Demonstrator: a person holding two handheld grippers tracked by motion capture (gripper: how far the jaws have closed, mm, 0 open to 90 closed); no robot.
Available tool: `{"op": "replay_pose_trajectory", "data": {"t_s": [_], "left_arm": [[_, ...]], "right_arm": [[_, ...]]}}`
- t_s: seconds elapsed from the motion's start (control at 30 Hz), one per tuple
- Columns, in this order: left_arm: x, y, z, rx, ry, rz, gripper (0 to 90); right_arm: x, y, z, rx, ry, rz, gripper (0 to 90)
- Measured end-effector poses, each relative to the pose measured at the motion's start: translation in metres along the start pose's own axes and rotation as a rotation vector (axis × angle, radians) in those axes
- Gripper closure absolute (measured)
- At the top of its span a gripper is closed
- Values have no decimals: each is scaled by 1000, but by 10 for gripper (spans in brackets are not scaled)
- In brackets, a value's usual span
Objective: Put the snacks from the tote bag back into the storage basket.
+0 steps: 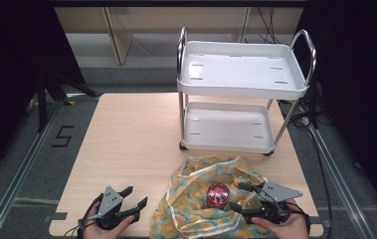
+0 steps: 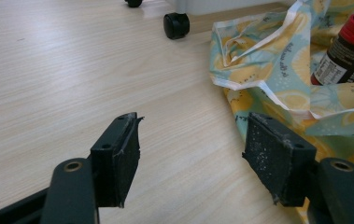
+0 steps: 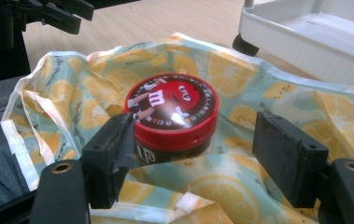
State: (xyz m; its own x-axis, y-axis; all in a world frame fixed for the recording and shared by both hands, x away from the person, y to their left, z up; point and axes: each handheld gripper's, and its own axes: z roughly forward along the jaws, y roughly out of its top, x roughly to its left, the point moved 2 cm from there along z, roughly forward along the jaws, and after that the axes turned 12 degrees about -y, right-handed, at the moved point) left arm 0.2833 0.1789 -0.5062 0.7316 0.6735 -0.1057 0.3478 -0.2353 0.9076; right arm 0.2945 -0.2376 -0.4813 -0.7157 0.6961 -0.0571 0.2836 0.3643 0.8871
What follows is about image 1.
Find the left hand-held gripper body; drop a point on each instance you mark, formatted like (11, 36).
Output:
(110, 200)

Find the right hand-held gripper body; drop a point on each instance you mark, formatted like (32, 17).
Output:
(275, 199)

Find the red drink can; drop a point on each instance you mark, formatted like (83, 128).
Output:
(218, 195)

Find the yellow green floral bag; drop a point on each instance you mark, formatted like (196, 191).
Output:
(189, 205)

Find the person's left hand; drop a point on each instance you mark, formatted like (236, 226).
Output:
(116, 229)

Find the person's right hand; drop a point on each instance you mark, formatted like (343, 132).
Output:
(285, 229)

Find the white two-tier cart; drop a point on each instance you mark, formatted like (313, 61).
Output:
(239, 71)

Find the black metal stand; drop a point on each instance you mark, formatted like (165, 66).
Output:
(43, 99)

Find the dark curtain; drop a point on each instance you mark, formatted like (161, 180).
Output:
(7, 66)
(358, 83)

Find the light wooden furniture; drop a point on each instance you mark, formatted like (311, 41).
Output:
(119, 36)

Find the aluminium floor rail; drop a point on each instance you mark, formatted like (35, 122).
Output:
(338, 179)
(20, 172)

